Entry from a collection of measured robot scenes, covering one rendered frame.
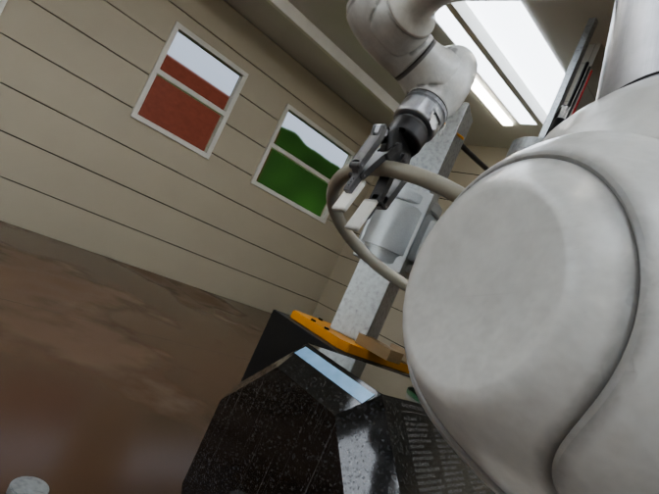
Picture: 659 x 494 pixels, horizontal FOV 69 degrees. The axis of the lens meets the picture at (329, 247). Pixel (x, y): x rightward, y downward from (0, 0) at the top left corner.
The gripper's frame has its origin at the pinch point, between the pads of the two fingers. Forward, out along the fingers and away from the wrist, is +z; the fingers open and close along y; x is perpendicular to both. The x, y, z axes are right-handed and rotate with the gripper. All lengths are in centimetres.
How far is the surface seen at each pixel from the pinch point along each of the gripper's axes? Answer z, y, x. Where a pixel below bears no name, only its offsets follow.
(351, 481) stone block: 36, 45, 2
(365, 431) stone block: 26, 46, 5
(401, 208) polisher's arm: -75, 93, 81
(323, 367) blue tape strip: 18, 47, 27
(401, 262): -55, 108, 76
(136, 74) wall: -222, 75, 605
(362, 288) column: -38, 113, 91
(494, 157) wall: -485, 451, 321
